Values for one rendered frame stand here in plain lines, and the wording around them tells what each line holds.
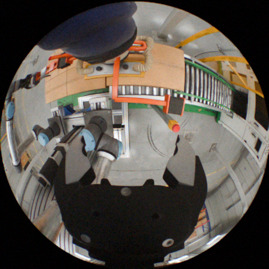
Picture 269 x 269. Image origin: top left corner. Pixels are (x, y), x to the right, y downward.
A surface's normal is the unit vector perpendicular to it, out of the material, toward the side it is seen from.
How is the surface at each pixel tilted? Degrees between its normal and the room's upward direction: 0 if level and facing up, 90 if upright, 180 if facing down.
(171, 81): 0
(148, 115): 0
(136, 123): 0
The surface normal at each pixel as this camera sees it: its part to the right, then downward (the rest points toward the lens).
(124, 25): 0.84, 0.55
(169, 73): 0.02, 0.50
